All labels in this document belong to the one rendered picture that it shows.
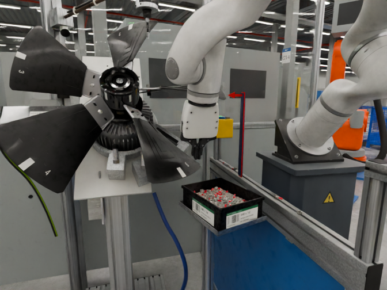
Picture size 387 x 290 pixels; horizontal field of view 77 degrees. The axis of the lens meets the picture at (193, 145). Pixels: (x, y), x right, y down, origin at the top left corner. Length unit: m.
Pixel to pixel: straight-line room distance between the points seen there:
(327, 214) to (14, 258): 1.73
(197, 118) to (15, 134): 0.46
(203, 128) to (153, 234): 1.26
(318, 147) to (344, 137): 3.39
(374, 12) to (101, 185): 0.90
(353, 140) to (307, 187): 3.52
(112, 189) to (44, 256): 1.07
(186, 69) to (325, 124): 0.58
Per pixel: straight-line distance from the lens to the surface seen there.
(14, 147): 0.75
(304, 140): 1.02
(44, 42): 0.97
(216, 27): 0.52
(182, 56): 0.53
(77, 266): 1.75
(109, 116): 0.83
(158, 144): 0.71
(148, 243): 1.85
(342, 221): 1.11
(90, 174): 0.95
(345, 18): 4.63
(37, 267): 1.96
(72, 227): 1.62
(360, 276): 0.62
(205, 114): 0.65
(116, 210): 1.03
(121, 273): 1.18
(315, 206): 1.01
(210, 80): 0.60
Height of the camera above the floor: 1.17
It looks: 11 degrees down
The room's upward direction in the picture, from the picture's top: straight up
